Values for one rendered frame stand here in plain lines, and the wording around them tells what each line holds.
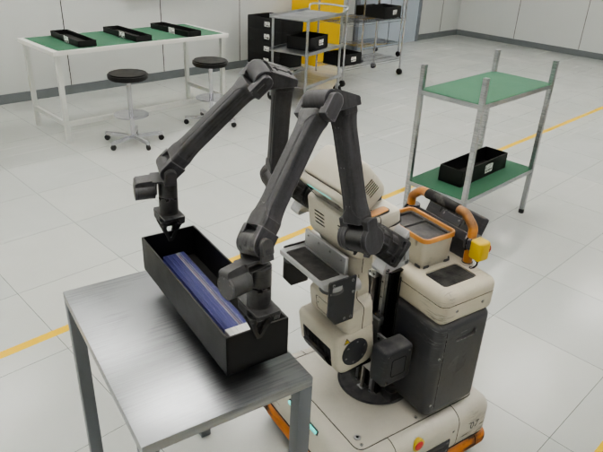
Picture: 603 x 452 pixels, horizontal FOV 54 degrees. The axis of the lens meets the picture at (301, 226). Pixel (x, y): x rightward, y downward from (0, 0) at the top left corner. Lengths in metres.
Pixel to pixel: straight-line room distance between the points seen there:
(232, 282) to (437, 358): 0.96
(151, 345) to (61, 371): 1.29
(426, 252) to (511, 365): 1.18
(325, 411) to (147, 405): 0.88
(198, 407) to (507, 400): 1.70
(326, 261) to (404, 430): 0.69
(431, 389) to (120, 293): 1.08
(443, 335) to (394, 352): 0.17
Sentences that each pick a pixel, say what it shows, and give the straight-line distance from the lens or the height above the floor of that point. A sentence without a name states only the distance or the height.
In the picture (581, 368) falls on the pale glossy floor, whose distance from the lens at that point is 3.19.
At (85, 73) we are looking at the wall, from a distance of 7.34.
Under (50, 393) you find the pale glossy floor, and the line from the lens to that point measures 2.83.
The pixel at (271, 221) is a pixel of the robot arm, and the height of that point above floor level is 1.23.
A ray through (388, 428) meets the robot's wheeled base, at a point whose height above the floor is 0.28.
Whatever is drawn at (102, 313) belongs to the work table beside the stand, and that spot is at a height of 0.80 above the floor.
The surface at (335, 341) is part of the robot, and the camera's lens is 1.93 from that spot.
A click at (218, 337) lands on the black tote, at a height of 0.94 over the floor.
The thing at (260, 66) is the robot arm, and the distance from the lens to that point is 1.68.
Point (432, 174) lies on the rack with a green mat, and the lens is 4.12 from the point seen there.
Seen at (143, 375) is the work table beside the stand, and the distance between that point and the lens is 1.59.
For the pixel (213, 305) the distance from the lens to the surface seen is 1.65.
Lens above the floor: 1.83
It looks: 27 degrees down
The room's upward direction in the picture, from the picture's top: 3 degrees clockwise
